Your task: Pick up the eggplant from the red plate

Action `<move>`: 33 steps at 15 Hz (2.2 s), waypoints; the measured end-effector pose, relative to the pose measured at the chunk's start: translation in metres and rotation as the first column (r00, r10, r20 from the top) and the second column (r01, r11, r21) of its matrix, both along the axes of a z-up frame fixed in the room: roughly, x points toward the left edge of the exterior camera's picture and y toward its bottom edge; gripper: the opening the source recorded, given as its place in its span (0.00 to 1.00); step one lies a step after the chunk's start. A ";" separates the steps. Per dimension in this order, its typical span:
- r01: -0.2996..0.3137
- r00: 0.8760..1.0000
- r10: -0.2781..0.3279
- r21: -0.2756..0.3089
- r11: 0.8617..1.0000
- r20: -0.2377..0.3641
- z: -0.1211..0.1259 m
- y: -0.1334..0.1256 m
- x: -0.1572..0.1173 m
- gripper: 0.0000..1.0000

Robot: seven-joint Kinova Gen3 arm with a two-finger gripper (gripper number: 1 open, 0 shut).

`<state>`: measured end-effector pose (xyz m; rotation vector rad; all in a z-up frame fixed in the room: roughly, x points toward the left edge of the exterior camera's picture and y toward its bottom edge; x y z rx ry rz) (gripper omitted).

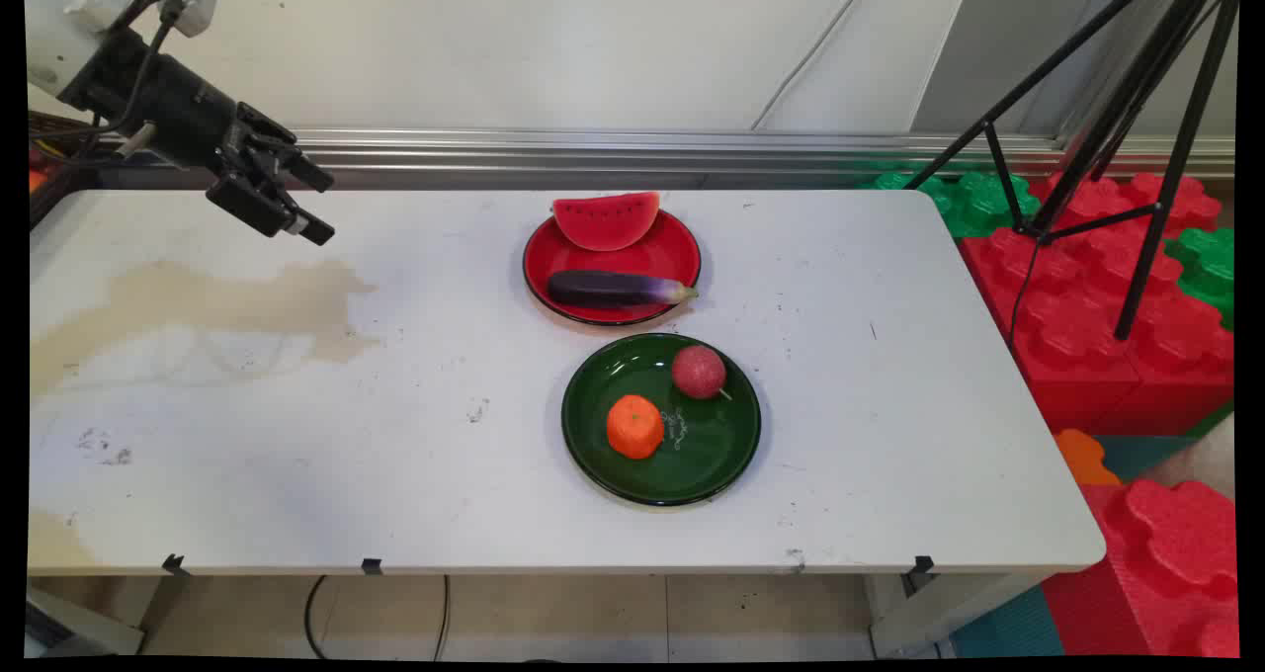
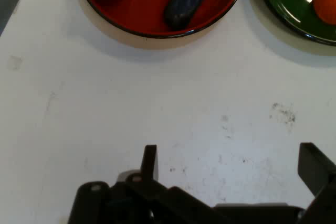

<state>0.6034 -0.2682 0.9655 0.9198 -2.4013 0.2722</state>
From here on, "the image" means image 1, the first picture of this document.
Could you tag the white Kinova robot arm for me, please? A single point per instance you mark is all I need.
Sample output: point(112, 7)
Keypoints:
point(54, 30)

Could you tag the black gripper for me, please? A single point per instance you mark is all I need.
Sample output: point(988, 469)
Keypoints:
point(173, 109)

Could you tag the teal foam mat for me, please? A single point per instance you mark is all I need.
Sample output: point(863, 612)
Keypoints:
point(1008, 628)

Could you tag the large red foam block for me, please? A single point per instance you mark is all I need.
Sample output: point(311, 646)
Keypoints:
point(1077, 326)

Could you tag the orange foam piece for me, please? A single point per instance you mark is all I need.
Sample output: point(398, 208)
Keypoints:
point(1084, 458)

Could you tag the purple eggplant toy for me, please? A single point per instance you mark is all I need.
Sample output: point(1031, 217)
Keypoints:
point(608, 288)

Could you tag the green foam block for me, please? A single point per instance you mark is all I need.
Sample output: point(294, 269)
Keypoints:
point(973, 203)
point(1211, 267)

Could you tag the red watermelon slice toy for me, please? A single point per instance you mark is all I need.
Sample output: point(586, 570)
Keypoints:
point(605, 221)

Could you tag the black tripod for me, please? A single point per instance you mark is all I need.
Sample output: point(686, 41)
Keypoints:
point(1137, 99)

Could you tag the white table leg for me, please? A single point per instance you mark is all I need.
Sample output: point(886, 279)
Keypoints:
point(949, 613)

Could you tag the aluminium wall rail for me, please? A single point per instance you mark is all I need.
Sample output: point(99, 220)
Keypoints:
point(613, 153)

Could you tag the green round plate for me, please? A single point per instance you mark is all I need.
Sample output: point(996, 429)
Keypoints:
point(692, 455)

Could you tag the black table edge clip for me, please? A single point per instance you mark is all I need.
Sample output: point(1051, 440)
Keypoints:
point(175, 564)
point(372, 565)
point(922, 566)

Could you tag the red round fruit toy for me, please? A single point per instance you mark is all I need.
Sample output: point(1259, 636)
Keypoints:
point(698, 371)

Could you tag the red round plate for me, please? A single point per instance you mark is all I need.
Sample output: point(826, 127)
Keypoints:
point(613, 277)

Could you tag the orange tangerine toy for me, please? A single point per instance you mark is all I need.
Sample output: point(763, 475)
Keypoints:
point(634, 427)

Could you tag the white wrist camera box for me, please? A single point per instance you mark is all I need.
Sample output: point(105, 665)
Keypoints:
point(193, 5)

